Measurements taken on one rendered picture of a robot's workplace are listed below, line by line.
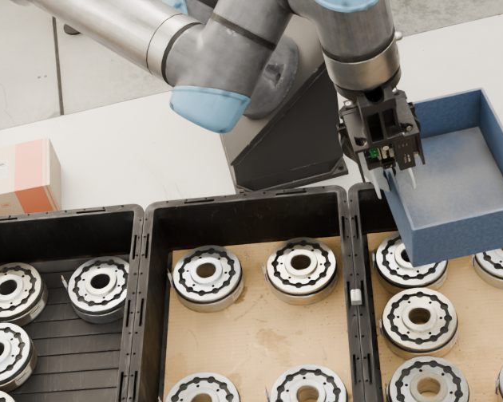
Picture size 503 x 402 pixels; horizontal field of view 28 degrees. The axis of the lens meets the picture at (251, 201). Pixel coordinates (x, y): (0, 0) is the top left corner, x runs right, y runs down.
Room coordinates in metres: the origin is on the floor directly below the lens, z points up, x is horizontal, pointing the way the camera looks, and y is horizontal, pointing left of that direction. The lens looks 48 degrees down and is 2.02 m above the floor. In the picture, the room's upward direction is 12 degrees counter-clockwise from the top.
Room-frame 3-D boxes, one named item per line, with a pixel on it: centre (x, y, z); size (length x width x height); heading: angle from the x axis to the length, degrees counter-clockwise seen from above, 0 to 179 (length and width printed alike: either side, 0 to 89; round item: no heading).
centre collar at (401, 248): (0.87, -0.21, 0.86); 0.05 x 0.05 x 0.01
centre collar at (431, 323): (0.76, -0.19, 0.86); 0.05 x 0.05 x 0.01
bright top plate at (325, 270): (0.90, -0.05, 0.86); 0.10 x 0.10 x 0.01
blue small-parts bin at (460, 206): (0.80, -0.24, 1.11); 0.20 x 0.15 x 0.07; 1
